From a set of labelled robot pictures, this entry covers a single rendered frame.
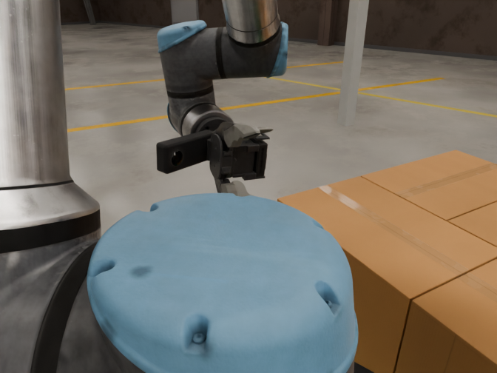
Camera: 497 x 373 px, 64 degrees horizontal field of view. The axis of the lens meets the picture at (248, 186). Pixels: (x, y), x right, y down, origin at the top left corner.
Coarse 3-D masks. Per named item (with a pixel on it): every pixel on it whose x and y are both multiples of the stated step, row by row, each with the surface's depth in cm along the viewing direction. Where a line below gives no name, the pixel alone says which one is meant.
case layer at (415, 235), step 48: (336, 192) 147; (384, 192) 147; (432, 192) 147; (480, 192) 147; (384, 240) 119; (432, 240) 119; (480, 240) 119; (384, 288) 104; (432, 288) 101; (480, 288) 100; (384, 336) 108; (432, 336) 93; (480, 336) 86
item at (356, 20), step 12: (360, 0) 345; (348, 12) 358; (360, 12) 350; (348, 24) 361; (360, 24) 356; (348, 36) 364; (360, 36) 361; (348, 48) 368; (360, 48) 366; (348, 60) 371; (360, 60) 372; (348, 72) 374; (348, 84) 378; (348, 96) 382; (348, 108) 388; (348, 120) 394
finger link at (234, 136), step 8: (232, 128) 56; (240, 128) 53; (248, 128) 52; (256, 128) 52; (264, 128) 56; (272, 128) 57; (224, 136) 59; (232, 136) 56; (240, 136) 53; (248, 136) 52; (256, 136) 52; (232, 144) 57; (240, 144) 57
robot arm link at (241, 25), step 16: (224, 0) 60; (240, 0) 58; (256, 0) 58; (272, 0) 60; (240, 16) 60; (256, 16) 60; (272, 16) 62; (224, 32) 69; (240, 32) 63; (256, 32) 63; (272, 32) 64; (224, 48) 68; (240, 48) 66; (256, 48) 65; (272, 48) 67; (224, 64) 70; (240, 64) 69; (256, 64) 69; (272, 64) 69
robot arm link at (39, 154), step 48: (0, 0) 23; (48, 0) 26; (0, 48) 23; (48, 48) 26; (0, 96) 24; (48, 96) 26; (0, 144) 24; (48, 144) 26; (0, 192) 24; (48, 192) 26; (0, 240) 22; (48, 240) 24; (96, 240) 28; (0, 288) 22; (48, 288) 23; (0, 336) 21
